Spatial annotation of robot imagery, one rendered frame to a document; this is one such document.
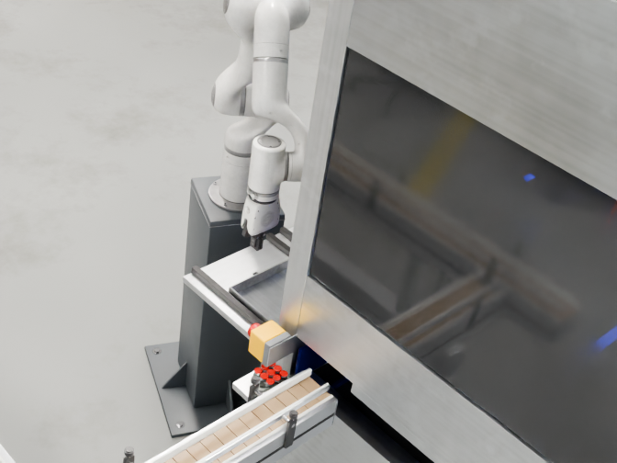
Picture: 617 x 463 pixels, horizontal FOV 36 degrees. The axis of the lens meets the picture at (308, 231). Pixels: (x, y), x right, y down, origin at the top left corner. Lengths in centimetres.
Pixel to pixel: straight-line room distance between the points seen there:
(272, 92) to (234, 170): 63
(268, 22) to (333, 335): 78
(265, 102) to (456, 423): 90
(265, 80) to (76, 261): 197
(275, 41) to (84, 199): 229
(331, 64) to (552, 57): 52
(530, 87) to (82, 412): 230
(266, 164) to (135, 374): 149
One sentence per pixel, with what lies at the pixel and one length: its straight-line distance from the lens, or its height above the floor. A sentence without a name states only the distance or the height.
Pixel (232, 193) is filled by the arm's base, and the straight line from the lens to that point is 298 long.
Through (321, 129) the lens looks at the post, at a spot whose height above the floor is 160.
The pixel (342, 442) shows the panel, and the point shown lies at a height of 81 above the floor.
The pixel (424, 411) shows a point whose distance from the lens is 211.
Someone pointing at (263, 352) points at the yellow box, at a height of 100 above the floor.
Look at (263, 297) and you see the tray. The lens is 264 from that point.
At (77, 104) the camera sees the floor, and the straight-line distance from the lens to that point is 524.
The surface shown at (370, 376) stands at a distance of 219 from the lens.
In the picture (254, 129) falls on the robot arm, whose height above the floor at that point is 114.
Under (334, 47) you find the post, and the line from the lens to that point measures 192.
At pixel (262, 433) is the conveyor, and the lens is 222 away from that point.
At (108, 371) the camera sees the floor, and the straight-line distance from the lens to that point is 364.
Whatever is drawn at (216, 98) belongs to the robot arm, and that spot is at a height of 123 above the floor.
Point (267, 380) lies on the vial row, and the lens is 234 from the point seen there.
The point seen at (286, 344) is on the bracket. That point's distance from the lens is 232.
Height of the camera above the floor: 259
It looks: 36 degrees down
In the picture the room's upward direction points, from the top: 10 degrees clockwise
